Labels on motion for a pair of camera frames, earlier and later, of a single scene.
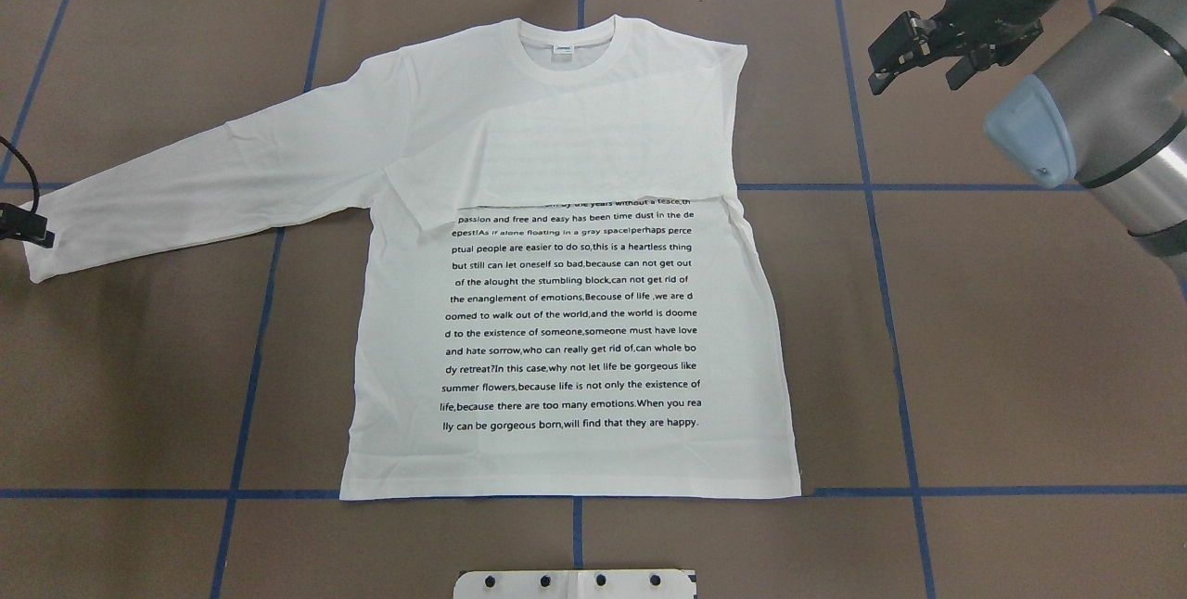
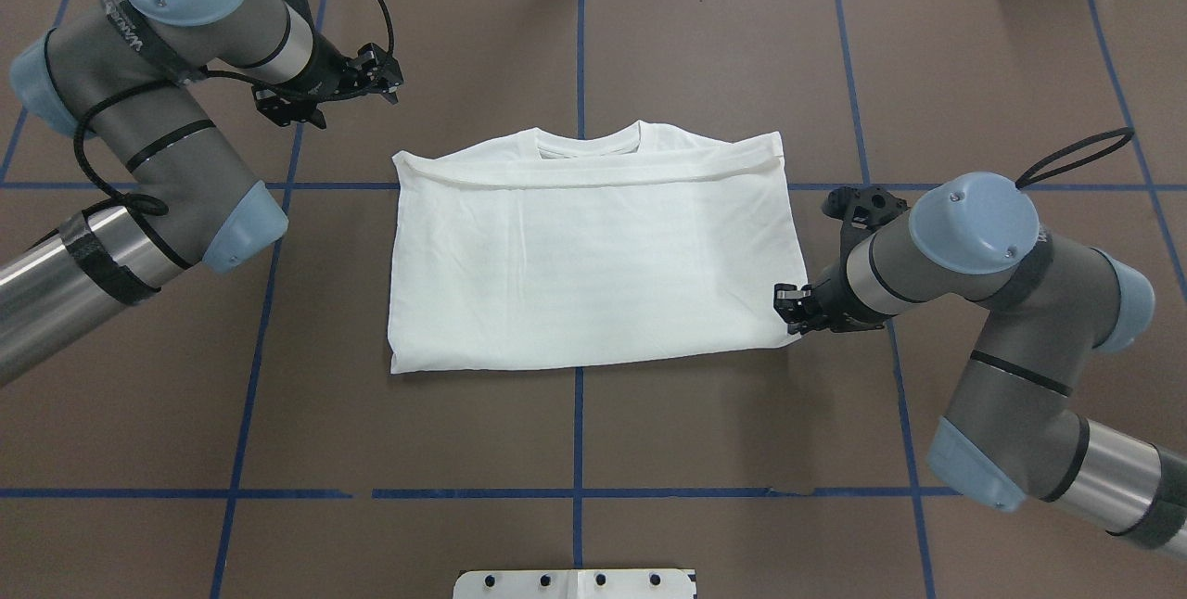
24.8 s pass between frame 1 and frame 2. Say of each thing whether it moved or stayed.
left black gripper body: moved
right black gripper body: moved
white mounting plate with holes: stayed
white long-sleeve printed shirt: moved
